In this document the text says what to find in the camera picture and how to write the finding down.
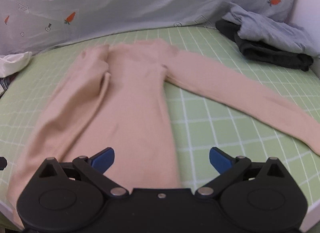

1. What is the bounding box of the beige long-sleeve shirt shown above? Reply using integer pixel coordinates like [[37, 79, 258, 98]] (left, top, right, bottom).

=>
[[6, 38, 320, 231]]

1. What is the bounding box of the green grid mat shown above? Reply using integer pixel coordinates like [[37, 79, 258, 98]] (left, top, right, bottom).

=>
[[1, 27, 319, 210]]

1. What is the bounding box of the plaid checkered garment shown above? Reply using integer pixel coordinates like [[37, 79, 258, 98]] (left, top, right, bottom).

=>
[[0, 76, 11, 97]]

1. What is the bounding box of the white crumpled garment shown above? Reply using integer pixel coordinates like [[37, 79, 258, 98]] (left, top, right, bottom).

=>
[[0, 51, 32, 78]]

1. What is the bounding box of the black folded garment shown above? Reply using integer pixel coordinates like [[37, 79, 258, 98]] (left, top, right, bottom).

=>
[[215, 19, 313, 71]]

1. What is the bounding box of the grey-blue folded garment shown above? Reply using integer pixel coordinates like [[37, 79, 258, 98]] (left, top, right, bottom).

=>
[[222, 4, 319, 57]]

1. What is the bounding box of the grey carrot-print backdrop cloth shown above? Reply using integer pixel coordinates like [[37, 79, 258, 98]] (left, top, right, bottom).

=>
[[1, 0, 294, 55]]

